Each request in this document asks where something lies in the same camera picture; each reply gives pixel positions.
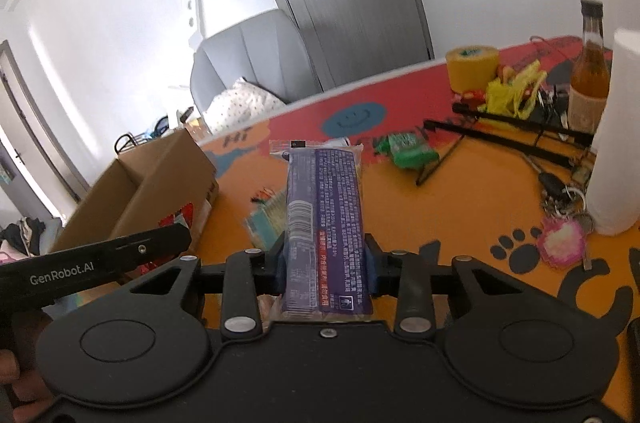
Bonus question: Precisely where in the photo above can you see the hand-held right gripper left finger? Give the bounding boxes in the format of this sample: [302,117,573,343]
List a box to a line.
[129,233,290,336]

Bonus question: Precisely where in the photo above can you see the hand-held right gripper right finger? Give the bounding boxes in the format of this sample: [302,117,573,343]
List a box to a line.
[364,233,526,336]

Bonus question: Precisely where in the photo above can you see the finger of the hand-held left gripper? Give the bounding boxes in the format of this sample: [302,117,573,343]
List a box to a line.
[116,224,194,275]

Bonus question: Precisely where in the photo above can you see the brown cardboard box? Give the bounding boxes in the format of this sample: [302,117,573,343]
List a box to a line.
[47,128,221,284]

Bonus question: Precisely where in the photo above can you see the purple snack bar packet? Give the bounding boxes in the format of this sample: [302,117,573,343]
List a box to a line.
[269,139,376,323]

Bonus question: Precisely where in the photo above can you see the person's left hand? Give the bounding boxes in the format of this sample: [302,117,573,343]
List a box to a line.
[0,310,53,423]

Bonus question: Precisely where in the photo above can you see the pale teal snack packet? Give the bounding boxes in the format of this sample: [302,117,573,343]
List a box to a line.
[244,188,290,246]

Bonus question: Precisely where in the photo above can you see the pile of clothes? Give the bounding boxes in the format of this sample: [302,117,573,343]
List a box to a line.
[0,217,48,265]

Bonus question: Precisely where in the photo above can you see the black metal shoe rack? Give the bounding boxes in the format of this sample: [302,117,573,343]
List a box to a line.
[115,130,151,156]

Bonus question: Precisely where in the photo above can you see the brown paper bag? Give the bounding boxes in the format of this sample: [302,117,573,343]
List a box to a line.
[179,107,211,138]

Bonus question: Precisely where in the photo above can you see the green snack packet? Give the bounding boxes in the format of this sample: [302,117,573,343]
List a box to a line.
[375,130,441,168]

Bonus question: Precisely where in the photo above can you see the white dotted pillow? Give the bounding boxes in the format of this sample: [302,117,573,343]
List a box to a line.
[202,78,286,136]

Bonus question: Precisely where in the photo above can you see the small red packet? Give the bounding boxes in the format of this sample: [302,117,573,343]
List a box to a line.
[454,90,488,110]

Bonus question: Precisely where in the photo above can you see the key bunch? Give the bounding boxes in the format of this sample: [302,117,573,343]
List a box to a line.
[537,170,596,234]

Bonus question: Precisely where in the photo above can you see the yellow plastic bag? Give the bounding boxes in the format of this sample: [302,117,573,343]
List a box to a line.
[485,60,548,121]

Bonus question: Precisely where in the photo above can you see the grey armchair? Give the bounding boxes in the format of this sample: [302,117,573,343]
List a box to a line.
[190,8,321,136]

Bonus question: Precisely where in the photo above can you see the yellow tape roll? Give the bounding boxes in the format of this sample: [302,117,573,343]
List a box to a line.
[445,45,501,92]

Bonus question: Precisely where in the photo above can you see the white panel with holes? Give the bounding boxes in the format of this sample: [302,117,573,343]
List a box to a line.
[185,0,206,54]

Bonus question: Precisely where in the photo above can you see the white paper towel roll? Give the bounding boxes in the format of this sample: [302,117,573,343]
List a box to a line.
[585,28,640,236]

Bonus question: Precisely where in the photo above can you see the amber glass bottle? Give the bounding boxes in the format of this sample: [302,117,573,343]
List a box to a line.
[567,0,613,136]

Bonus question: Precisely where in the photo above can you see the grey door frame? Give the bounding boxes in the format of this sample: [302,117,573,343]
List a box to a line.
[0,40,91,204]

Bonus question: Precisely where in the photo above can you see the pink fluffy keychain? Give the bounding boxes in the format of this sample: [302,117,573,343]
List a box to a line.
[537,215,588,271]

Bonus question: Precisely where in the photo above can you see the black wire stand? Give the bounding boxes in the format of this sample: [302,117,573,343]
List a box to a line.
[415,103,596,188]

